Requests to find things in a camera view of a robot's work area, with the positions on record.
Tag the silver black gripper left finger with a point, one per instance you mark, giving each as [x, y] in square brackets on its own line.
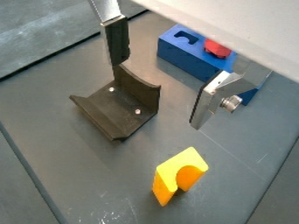
[113, 23]

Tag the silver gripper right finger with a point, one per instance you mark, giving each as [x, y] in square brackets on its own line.
[219, 93]

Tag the orange arch block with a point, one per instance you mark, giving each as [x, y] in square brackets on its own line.
[177, 173]

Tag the blue shape sorter board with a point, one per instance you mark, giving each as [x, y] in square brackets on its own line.
[180, 46]

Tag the red hexagonal prism block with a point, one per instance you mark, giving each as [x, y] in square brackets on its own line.
[216, 49]

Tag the black curved holder stand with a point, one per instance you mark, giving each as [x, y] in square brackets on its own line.
[123, 105]

